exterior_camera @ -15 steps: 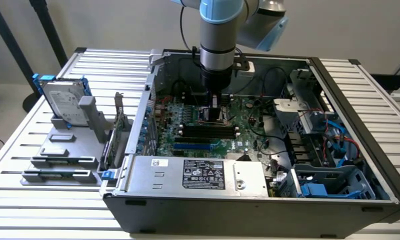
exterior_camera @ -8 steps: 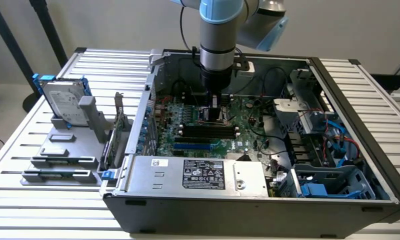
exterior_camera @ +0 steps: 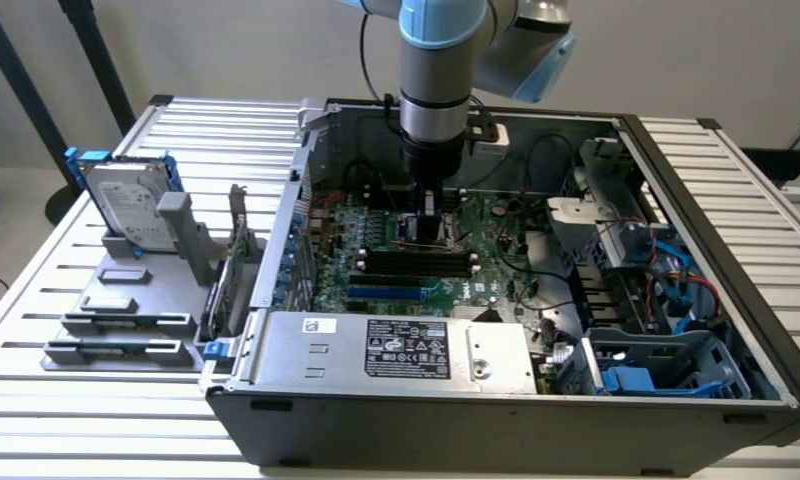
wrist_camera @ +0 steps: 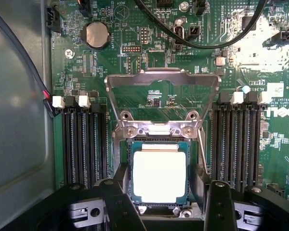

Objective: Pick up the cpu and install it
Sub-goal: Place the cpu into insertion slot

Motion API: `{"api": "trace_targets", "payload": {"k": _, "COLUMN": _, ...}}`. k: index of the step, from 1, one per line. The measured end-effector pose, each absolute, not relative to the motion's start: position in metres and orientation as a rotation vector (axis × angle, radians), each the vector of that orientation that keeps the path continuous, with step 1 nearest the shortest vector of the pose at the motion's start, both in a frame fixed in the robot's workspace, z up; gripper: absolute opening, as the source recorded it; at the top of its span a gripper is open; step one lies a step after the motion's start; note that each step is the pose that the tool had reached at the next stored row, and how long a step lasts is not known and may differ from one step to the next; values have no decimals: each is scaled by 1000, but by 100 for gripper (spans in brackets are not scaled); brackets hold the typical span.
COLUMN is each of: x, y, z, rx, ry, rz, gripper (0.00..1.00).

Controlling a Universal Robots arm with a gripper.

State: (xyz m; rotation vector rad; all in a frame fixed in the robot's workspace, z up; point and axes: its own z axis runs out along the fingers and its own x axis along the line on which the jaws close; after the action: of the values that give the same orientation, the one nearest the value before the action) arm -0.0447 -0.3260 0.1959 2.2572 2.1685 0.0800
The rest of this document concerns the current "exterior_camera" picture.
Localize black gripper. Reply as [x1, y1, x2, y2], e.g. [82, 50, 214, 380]
[399, 130, 465, 249]

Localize CPU socket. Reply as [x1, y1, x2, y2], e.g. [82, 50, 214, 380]
[394, 210, 469, 250]

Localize green motherboard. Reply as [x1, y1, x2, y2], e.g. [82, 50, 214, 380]
[305, 188, 543, 327]

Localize black RAM slot bank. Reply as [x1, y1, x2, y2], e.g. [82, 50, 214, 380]
[365, 246, 477, 279]

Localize black expansion slot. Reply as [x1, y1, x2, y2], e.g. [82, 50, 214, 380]
[347, 273, 437, 289]

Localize grey metal disk bay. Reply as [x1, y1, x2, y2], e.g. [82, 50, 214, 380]
[545, 137, 684, 269]

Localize blue expansion slot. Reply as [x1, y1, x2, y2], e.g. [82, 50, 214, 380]
[346, 285, 426, 302]

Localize green graphics card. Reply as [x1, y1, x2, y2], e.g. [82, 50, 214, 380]
[200, 183, 270, 343]

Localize silver power supply unit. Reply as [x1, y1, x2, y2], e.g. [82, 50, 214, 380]
[251, 311, 543, 397]

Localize grey parts rack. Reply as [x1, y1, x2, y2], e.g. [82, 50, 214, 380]
[39, 191, 270, 374]

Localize hard disk in blue carrier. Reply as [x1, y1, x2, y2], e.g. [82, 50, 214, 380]
[63, 146, 186, 253]

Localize blue grey disk bay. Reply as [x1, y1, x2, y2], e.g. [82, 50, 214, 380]
[571, 326, 754, 400]

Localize black open PC case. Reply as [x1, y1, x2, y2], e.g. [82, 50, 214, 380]
[198, 97, 800, 477]

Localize black stand pole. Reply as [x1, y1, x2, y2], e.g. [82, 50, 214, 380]
[0, 0, 138, 224]

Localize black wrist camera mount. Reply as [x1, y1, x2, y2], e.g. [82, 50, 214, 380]
[465, 110, 513, 157]

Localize black wire loop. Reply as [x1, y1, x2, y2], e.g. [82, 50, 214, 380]
[518, 133, 578, 203]

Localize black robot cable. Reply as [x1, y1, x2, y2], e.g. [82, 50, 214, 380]
[355, 13, 403, 137]

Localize blue wire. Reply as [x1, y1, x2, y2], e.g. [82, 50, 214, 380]
[645, 237, 698, 333]

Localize red wire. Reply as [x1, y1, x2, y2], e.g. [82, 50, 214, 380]
[652, 238, 725, 327]

